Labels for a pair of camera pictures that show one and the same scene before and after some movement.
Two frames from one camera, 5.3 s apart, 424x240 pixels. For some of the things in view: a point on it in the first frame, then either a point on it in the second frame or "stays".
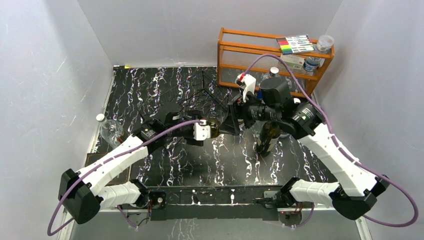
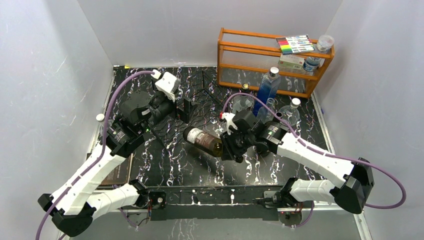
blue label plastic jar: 311,64 stays
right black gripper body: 250,111 -> 236,143
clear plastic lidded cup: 325,42 stays
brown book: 123,176 stays
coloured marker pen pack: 296,43 stays
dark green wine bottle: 214,124 -> 206,141
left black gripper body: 187,133 -> 184,114
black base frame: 213,203 stays
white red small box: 294,62 stays
